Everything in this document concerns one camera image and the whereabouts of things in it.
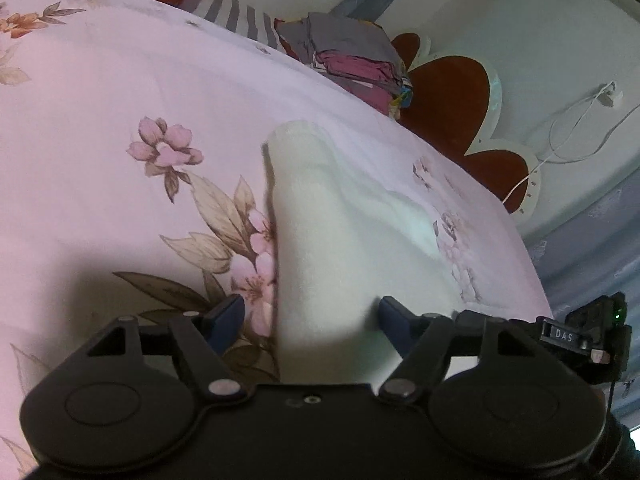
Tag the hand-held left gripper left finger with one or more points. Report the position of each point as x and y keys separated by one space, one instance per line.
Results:
x=225 y=317

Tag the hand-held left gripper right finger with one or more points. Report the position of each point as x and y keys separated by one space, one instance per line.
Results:
x=395 y=320

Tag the white small cloth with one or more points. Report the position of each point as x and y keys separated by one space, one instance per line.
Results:
x=340 y=240

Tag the stack of folded clothes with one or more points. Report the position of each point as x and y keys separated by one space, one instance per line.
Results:
x=345 y=40

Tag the blue-grey patterned curtain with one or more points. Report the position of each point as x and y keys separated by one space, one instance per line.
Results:
x=595 y=240

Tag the colourful patterned cloth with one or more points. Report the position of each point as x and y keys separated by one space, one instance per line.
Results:
x=402 y=100

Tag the red and white headboard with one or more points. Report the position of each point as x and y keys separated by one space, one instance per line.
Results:
x=450 y=105

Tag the pink floral blanket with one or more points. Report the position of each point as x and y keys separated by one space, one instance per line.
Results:
x=125 y=110

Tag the pink folded garment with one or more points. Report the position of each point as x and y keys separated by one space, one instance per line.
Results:
x=365 y=72

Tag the grey striped pillow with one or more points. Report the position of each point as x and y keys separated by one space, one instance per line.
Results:
x=235 y=12

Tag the white wall socket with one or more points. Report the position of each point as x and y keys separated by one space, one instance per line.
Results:
x=611 y=95

